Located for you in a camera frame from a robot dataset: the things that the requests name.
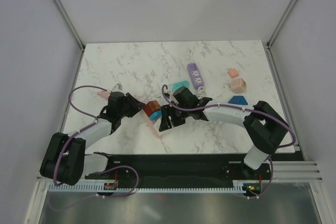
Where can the teal power strip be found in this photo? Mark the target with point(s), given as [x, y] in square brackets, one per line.
[173, 87]

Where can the aluminium frame post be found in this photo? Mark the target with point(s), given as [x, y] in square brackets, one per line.
[66, 18]
[284, 17]

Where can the right aluminium frame post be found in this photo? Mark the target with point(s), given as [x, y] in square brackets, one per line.
[284, 17]

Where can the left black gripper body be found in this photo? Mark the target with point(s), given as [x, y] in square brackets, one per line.
[123, 112]

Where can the white cable duct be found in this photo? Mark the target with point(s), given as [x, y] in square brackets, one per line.
[100, 187]

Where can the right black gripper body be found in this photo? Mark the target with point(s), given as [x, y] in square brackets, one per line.
[187, 114]

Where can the purple power strip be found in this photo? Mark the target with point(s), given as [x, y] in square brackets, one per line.
[195, 75]

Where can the light blue plug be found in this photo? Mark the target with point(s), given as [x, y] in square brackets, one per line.
[155, 116]

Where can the blue cube plug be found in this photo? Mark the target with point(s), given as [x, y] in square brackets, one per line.
[238, 100]

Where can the aluminium rail bar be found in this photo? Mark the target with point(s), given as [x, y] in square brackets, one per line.
[296, 172]

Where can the left aluminium frame post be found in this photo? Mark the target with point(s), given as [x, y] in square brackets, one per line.
[66, 18]

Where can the peach cube plug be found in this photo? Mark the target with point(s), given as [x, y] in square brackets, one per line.
[238, 85]

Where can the brown cube plug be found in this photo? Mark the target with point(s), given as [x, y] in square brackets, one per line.
[151, 107]

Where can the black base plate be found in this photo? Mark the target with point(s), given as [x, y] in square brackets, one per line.
[180, 170]

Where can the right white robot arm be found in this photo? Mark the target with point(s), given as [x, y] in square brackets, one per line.
[265, 127]

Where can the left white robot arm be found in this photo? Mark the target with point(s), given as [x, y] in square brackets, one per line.
[64, 160]

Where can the pink plug adapter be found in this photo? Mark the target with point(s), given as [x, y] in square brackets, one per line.
[233, 73]

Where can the pink power strip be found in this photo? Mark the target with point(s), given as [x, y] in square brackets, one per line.
[153, 125]

